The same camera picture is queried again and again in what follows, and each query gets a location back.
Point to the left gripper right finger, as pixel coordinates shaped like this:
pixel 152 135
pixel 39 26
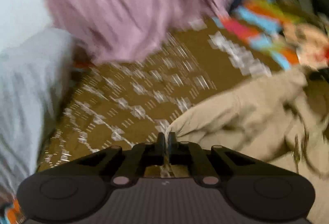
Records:
pixel 206 167

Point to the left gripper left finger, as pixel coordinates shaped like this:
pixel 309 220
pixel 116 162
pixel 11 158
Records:
pixel 125 167

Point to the beige Champion hooded jacket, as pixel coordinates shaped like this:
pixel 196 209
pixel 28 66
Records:
pixel 280 119

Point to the brown cartoon monkey bedsheet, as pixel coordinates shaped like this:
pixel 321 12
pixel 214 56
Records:
pixel 125 104

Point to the grey bundled duvet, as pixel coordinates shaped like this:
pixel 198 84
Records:
pixel 34 81

